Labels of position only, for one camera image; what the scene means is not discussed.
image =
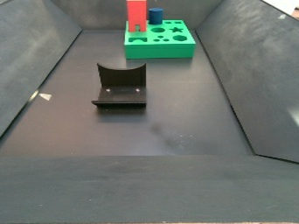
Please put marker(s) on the green shape sorter board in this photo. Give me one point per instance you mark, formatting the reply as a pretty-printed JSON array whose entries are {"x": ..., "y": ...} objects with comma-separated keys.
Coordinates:
[{"x": 166, "y": 40}]

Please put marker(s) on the black curved cradle stand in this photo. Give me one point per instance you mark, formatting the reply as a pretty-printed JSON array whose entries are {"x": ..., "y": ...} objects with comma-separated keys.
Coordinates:
[{"x": 121, "y": 87}]

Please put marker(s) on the dark blue cylinder block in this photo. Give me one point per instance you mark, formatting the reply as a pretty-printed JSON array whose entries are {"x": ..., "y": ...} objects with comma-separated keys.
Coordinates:
[{"x": 154, "y": 16}]

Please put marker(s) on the salmon red arch block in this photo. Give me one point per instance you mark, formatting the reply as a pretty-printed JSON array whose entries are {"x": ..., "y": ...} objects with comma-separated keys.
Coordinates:
[{"x": 136, "y": 15}]

